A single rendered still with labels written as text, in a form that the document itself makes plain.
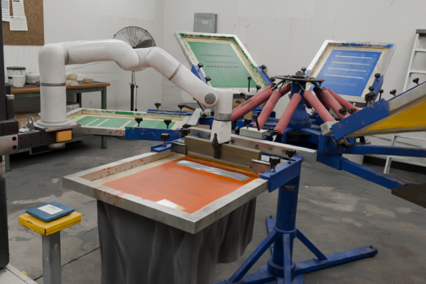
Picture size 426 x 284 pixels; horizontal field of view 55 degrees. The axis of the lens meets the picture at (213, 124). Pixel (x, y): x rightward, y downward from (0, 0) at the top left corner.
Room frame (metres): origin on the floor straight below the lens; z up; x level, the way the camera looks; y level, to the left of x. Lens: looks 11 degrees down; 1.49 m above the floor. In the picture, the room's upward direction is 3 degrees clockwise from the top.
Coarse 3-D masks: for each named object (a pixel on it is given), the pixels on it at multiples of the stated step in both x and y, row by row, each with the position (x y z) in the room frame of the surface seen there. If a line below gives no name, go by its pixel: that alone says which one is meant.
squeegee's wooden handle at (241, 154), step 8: (192, 136) 1.84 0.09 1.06; (192, 144) 1.82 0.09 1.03; (200, 144) 1.79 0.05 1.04; (208, 144) 1.77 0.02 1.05; (224, 144) 1.74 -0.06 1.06; (200, 152) 1.79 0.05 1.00; (208, 152) 1.77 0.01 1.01; (224, 152) 1.72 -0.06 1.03; (232, 152) 1.70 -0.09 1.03; (240, 152) 1.68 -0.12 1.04; (248, 152) 1.66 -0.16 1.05; (256, 152) 1.64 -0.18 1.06; (232, 160) 1.70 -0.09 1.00; (240, 160) 1.68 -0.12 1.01; (248, 160) 1.66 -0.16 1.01
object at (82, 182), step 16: (128, 160) 1.64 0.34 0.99; (144, 160) 1.71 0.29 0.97; (64, 176) 1.41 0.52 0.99; (80, 176) 1.42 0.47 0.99; (96, 176) 1.49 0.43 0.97; (80, 192) 1.35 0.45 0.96; (96, 192) 1.31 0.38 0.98; (112, 192) 1.28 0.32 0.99; (240, 192) 1.35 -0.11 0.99; (256, 192) 1.41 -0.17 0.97; (128, 208) 1.23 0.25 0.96; (144, 208) 1.19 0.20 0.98; (160, 208) 1.17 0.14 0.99; (208, 208) 1.19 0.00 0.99; (224, 208) 1.23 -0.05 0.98; (176, 224) 1.12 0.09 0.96; (192, 224) 1.09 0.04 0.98; (208, 224) 1.15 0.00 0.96
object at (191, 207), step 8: (224, 168) 1.72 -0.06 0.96; (232, 168) 1.73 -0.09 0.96; (216, 176) 1.61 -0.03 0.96; (224, 176) 1.61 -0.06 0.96; (256, 176) 1.64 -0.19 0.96; (232, 184) 1.52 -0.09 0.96; (240, 184) 1.52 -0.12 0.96; (216, 192) 1.43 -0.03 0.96; (224, 192) 1.43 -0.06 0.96; (152, 200) 1.32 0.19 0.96; (176, 200) 1.33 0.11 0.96; (200, 200) 1.34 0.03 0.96; (208, 200) 1.34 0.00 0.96; (192, 208) 1.27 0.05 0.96; (200, 208) 1.27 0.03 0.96
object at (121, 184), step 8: (176, 160) 1.80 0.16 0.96; (192, 160) 1.81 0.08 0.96; (200, 160) 1.82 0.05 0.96; (152, 168) 1.67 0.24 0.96; (160, 168) 1.67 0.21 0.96; (184, 168) 1.69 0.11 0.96; (192, 168) 1.70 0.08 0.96; (128, 176) 1.55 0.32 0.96; (136, 176) 1.55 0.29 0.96; (104, 184) 1.44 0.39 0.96; (112, 184) 1.45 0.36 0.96; (120, 184) 1.45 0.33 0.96; (128, 184) 1.45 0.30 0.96; (128, 192) 1.38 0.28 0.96; (136, 192) 1.38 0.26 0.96; (144, 192) 1.39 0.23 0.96; (152, 192) 1.39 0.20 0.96
